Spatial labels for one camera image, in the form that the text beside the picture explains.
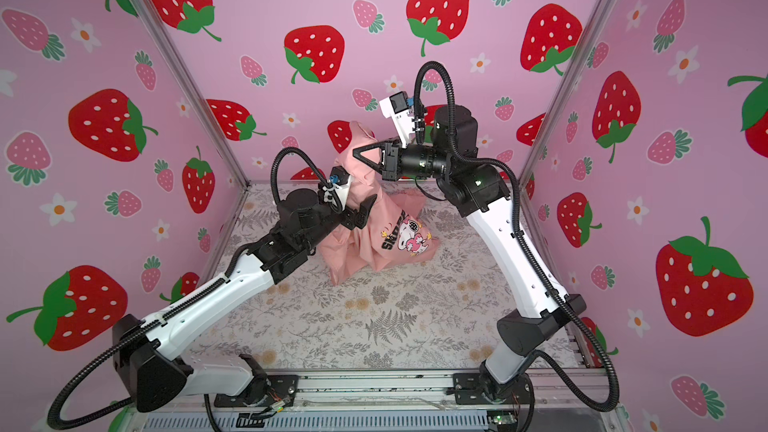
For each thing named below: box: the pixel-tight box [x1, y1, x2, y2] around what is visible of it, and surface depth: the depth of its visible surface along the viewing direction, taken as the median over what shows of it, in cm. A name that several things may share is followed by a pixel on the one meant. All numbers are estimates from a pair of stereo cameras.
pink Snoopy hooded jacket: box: [317, 121, 439, 286], surface depth 78 cm
